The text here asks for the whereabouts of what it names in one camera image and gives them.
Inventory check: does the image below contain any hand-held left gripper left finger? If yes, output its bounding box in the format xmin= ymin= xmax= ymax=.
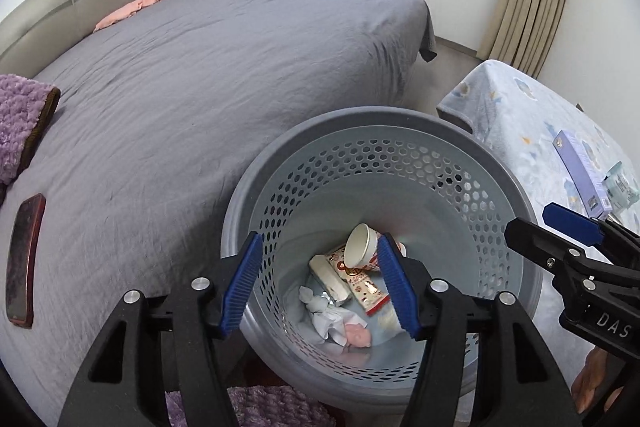
xmin=57 ymin=231 xmax=265 ymax=427

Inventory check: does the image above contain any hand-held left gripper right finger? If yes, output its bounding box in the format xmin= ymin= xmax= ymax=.
xmin=376 ymin=232 xmax=583 ymax=427

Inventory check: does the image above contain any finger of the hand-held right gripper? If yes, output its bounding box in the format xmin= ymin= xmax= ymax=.
xmin=504 ymin=218 xmax=590 ymax=278
xmin=542 ymin=202 xmax=640 ymax=265

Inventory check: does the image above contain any beige snack packet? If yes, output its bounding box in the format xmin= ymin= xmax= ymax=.
xmin=325 ymin=244 xmax=393 ymax=317

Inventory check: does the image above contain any red paper cup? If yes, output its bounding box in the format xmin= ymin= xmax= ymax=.
xmin=345 ymin=223 xmax=383 ymax=269

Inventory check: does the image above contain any small pink wrapper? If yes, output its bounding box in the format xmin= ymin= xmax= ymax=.
xmin=345 ymin=322 xmax=373 ymax=350

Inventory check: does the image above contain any white green medicine box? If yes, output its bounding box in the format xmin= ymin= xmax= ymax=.
xmin=308 ymin=255 xmax=353 ymax=304

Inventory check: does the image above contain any grey perforated plastic basket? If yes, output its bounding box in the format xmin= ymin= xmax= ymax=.
xmin=220 ymin=107 xmax=543 ymax=400

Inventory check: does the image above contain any white twisted tissue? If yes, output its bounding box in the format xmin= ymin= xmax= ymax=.
xmin=299 ymin=285 xmax=351 ymax=342

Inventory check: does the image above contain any person's right hand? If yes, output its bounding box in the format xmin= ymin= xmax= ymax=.
xmin=571 ymin=349 xmax=626 ymax=414

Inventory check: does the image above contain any purple carton box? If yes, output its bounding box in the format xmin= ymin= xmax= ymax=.
xmin=552 ymin=130 xmax=613 ymax=214

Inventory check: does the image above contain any wet wipes packet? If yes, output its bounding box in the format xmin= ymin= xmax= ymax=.
xmin=602 ymin=162 xmax=640 ymax=210

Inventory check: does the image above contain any light blue printed blanket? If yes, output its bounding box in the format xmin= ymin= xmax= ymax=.
xmin=437 ymin=59 xmax=640 ymax=388

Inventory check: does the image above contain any purple fluffy rug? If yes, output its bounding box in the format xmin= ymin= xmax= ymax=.
xmin=165 ymin=384 xmax=336 ymax=427

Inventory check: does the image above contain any bed with grey sheet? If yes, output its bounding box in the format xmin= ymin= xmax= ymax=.
xmin=0 ymin=0 xmax=438 ymax=427

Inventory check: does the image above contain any dark red smartphone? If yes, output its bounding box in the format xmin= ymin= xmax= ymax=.
xmin=6 ymin=193 xmax=47 ymax=327

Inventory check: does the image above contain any purple fluffy blanket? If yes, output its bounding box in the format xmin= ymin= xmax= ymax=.
xmin=0 ymin=74 xmax=62 ymax=202

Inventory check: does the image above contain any pink cloth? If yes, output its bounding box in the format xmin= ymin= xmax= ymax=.
xmin=93 ymin=0 xmax=175 ymax=32

